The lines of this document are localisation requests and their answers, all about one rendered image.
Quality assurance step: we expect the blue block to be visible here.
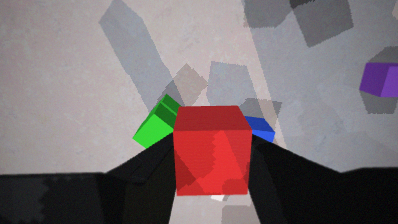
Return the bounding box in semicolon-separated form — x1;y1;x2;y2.
244;116;275;142

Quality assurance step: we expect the red block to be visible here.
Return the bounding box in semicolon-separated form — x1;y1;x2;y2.
173;106;252;196

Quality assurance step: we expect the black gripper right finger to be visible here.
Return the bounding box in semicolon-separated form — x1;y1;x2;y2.
248;134;398;224

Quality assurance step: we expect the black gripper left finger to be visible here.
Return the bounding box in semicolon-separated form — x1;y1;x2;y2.
0;132;176;224

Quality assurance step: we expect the green block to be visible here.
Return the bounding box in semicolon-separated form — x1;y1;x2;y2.
147;94;181;117
132;103;177;149

